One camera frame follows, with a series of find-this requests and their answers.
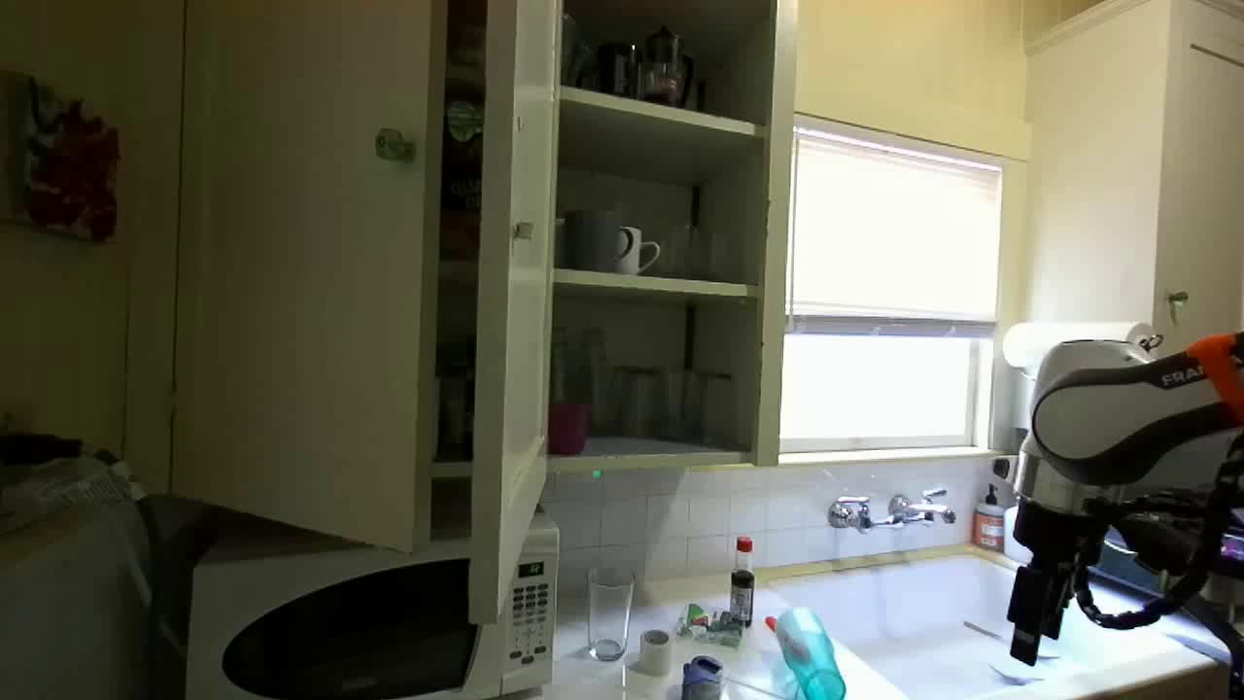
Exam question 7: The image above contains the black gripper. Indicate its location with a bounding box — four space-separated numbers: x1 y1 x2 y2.
1006 500 1103 667

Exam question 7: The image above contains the teal blue plastic cup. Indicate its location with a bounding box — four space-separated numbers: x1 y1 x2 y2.
775 602 850 700

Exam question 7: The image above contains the small white cup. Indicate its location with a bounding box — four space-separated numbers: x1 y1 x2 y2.
639 627 677 675

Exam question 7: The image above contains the cream tall cabinet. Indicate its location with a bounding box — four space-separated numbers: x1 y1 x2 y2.
1023 0 1244 355

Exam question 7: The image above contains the cream cabinet door small knob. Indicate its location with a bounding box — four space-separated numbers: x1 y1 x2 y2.
468 0 563 629

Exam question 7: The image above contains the cream cabinet door green knob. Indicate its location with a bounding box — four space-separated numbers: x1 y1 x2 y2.
169 0 452 557

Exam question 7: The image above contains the pale flat utensil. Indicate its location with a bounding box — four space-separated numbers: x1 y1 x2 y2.
964 618 1030 645

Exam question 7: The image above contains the brown soap bottle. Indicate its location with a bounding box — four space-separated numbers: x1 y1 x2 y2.
970 483 1010 557

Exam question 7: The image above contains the white kitchen sink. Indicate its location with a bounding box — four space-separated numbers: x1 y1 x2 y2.
762 549 1229 700

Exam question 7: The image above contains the soy sauce bottle red cap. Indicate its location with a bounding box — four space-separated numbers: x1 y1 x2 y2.
728 531 758 629

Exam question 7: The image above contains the green crumpled wrapper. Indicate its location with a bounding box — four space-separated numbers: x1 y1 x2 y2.
677 598 751 650

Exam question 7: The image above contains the dark blue white mug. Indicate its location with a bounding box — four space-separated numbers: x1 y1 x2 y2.
679 651 728 700

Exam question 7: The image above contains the white window blind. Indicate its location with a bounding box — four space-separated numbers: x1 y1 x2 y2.
788 119 1006 327

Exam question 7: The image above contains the tall clear drinking glass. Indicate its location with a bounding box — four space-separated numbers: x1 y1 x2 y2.
585 567 639 666

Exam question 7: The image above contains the grey mug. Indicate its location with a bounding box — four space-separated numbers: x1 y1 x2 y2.
555 205 629 277

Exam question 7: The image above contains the metal teapot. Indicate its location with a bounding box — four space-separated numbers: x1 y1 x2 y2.
635 21 704 107

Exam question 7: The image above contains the white microwave oven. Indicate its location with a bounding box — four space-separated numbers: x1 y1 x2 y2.
183 508 563 700

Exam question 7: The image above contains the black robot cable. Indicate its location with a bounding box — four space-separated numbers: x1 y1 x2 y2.
1072 508 1244 632

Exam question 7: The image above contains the chrome wall tap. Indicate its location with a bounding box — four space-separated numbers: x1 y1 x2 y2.
885 484 960 530
828 488 879 535

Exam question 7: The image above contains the window with cream frame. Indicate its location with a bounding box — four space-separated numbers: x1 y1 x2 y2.
775 111 1019 466

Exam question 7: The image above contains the cream wall cabinet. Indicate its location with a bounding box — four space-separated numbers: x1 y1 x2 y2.
432 0 798 474

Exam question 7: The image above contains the red flower wall picture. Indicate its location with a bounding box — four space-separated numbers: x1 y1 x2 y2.
16 72 126 246

